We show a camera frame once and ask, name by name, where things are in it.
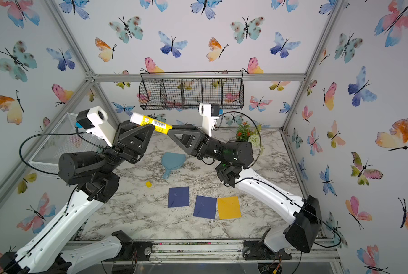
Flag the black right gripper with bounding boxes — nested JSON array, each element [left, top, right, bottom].
[[173, 130, 234, 170]]

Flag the yellow glue stick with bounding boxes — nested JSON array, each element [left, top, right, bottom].
[[130, 113, 173, 135]]

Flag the yellow envelope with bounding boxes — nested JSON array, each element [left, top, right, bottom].
[[217, 196, 242, 220]]

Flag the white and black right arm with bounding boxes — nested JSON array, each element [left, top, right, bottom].
[[167, 126, 321, 253]]

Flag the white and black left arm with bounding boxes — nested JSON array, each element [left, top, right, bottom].
[[0, 122, 155, 274]]

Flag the teal plastic scoop dish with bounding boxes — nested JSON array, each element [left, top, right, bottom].
[[161, 153, 186, 180]]

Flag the artificial flowers in white pot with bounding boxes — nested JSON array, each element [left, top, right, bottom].
[[235, 122, 264, 155]]

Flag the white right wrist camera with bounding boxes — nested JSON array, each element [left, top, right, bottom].
[[199, 103, 220, 137]]

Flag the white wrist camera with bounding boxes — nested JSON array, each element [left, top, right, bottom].
[[76, 106, 116, 147], [199, 103, 220, 137]]

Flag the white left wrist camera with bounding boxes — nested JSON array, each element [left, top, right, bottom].
[[76, 106, 116, 147]]

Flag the black wire wall basket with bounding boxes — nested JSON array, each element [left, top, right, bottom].
[[137, 71, 245, 111]]

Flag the white mesh wall basket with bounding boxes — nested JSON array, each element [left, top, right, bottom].
[[28, 113, 106, 176]]

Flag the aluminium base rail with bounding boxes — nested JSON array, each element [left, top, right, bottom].
[[66, 239, 342, 264]]

